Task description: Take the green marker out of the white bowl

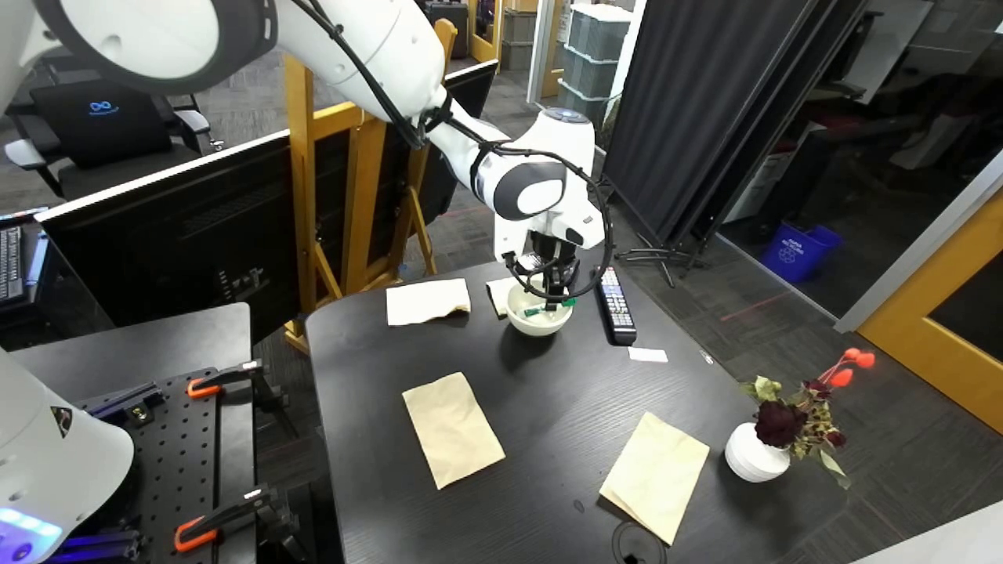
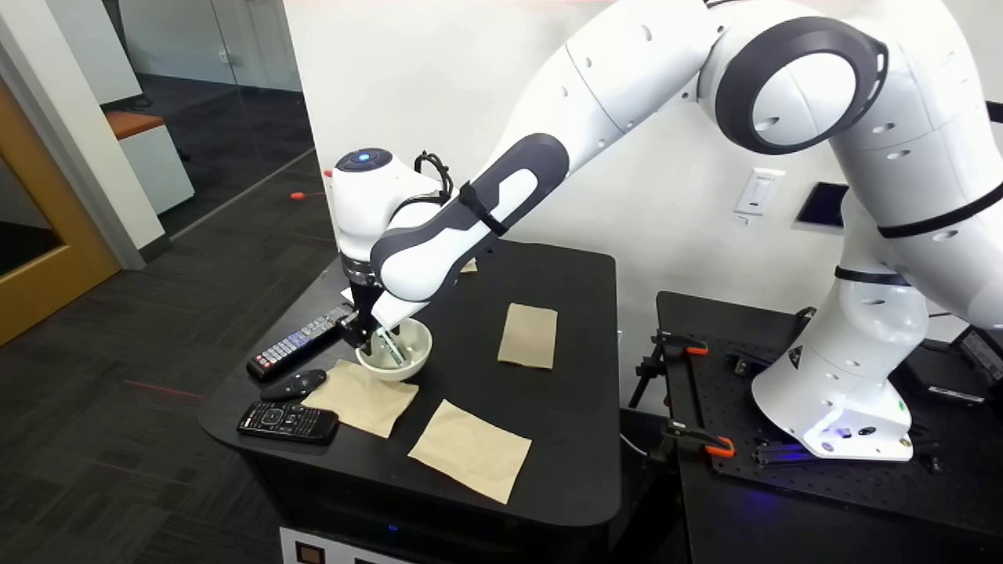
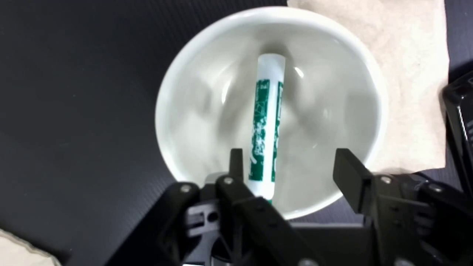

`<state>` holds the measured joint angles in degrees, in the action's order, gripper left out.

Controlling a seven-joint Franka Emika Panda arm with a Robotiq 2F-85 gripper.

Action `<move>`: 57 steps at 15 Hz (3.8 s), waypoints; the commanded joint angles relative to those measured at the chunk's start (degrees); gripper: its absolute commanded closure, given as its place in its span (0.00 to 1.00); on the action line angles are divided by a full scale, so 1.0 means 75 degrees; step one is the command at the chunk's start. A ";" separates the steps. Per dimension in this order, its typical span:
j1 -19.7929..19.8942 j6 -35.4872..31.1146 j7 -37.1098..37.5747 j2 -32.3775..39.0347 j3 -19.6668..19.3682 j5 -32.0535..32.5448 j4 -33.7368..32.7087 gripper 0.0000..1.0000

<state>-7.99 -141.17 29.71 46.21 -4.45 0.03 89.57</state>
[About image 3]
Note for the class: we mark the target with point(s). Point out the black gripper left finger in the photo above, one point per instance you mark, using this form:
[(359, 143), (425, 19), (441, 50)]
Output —
[(237, 164)]

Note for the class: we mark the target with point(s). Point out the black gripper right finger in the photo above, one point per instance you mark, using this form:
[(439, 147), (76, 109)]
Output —
[(353, 178)]

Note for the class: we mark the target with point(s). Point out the green and white marker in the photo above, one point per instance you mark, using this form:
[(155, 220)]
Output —
[(267, 118)]

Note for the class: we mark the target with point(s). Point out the white ceramic bowl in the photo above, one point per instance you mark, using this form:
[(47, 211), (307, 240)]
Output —
[(212, 107)]

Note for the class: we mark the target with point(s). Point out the black flat device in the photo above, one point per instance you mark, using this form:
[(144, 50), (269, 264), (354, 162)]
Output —
[(462, 122)]

